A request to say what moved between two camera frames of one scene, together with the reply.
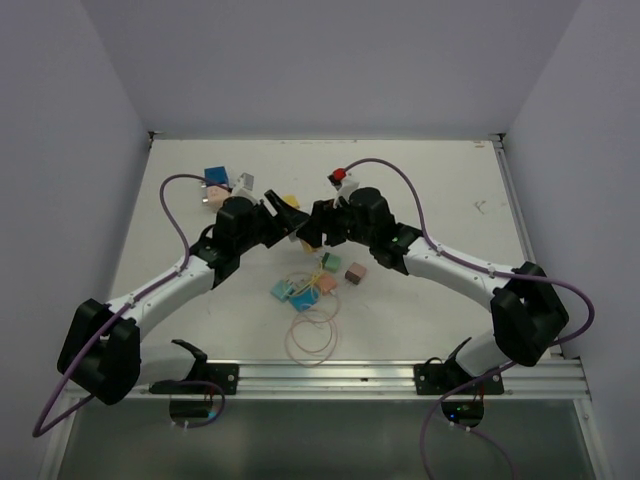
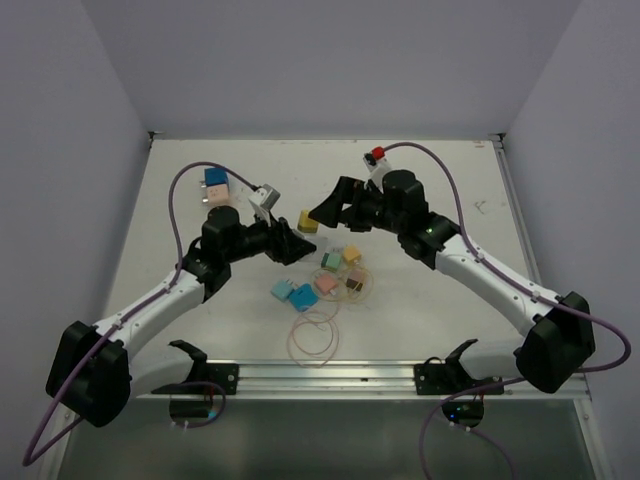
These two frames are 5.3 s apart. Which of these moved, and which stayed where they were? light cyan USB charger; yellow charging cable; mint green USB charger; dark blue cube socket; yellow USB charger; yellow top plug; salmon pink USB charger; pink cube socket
Moved: yellow USB charger; yellow top plug; yellow charging cable
Stayed: salmon pink USB charger; dark blue cube socket; pink cube socket; light cyan USB charger; mint green USB charger
